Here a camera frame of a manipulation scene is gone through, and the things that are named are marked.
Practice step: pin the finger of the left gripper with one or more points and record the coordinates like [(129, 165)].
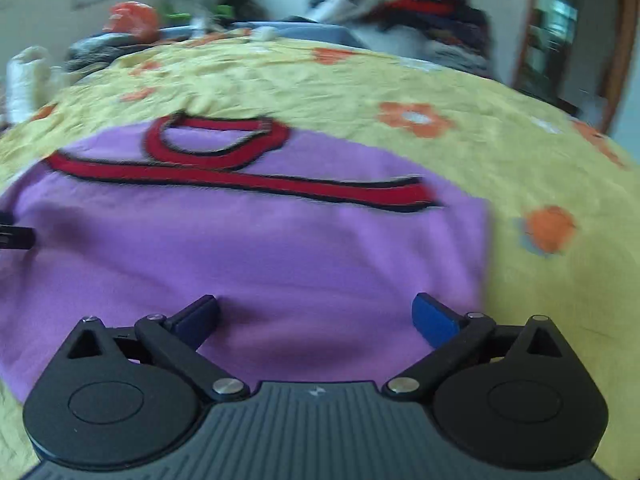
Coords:
[(13, 237)]

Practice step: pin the blue grey blanket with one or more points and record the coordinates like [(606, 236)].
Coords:
[(330, 34)]

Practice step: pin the white plastic bag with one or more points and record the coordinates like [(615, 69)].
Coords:
[(28, 83)]

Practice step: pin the orange plastic bag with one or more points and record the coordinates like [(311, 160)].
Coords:
[(136, 19)]

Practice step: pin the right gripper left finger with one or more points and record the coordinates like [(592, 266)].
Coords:
[(124, 396)]

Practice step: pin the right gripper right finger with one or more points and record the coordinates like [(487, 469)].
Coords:
[(513, 396)]

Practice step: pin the brown wooden door frame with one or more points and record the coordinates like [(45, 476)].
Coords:
[(576, 55)]

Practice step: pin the purple sweater with red trim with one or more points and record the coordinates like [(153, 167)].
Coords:
[(314, 247)]

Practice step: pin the pile of clothes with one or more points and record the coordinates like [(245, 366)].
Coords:
[(449, 33)]

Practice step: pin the yellow floral bed sheet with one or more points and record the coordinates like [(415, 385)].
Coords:
[(565, 200)]

